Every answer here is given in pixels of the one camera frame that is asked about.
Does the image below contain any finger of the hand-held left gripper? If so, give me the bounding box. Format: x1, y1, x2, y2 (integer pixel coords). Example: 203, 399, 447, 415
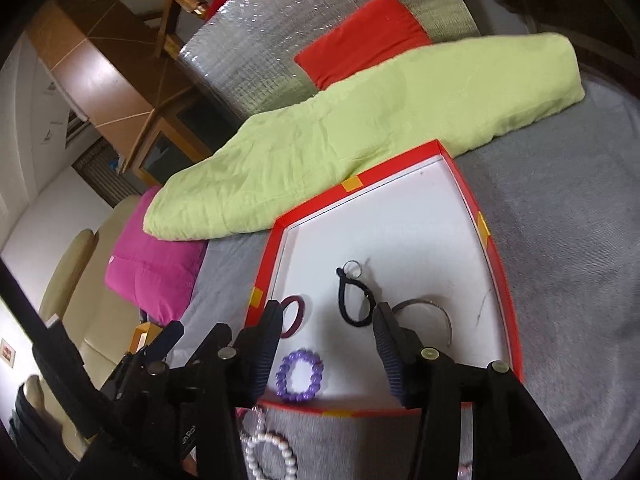
185, 323, 233, 367
122, 321, 186, 367

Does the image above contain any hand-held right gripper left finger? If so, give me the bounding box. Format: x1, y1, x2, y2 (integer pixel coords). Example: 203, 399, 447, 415
100, 300, 284, 480

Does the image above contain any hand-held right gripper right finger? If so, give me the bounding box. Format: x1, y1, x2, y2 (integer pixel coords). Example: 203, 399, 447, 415
373, 302, 583, 480

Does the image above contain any black hair tie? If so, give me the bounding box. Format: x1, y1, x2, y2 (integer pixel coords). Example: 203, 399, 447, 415
336, 259, 381, 327

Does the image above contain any red cardboard box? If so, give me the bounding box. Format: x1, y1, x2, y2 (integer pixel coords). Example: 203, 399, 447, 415
243, 140, 524, 418

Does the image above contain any maroon bangle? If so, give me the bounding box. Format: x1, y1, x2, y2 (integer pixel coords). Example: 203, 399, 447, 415
279, 295, 310, 339

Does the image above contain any silver bangle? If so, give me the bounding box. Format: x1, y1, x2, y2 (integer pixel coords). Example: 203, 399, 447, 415
390, 298, 455, 348

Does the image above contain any magenta pillow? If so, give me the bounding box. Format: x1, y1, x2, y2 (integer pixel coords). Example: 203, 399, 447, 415
105, 187, 208, 326

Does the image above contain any beige sofa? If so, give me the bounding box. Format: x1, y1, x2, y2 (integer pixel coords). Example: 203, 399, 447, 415
37, 195, 151, 461

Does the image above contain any black bag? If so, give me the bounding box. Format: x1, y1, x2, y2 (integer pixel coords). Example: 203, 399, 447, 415
7, 375, 86, 480

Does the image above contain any window grille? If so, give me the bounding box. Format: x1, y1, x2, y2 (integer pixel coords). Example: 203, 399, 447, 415
72, 137, 146, 206

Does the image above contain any grey blanket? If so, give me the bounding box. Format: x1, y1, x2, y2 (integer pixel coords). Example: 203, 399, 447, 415
180, 75, 640, 480

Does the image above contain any light green blanket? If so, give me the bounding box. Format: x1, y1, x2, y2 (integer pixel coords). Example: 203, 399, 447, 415
142, 32, 587, 242

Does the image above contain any wooden cabinet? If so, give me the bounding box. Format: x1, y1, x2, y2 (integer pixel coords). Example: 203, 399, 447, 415
25, 0, 201, 171

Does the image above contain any red cushion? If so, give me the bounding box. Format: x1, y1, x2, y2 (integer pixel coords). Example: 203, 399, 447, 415
294, 0, 433, 88

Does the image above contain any silver foil mat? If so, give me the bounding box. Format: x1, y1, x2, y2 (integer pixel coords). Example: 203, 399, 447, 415
177, 0, 481, 121

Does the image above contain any wooden chair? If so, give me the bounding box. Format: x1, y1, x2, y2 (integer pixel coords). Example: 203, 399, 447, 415
155, 0, 211, 58

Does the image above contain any purple beaded bracelet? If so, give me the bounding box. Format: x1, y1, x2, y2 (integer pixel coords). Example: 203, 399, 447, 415
274, 349, 325, 403

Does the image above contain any white pearl bracelet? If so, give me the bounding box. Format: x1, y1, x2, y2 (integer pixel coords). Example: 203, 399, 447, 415
240, 405, 299, 480

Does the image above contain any black strap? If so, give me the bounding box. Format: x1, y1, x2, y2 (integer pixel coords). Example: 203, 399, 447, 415
0, 260, 108, 441

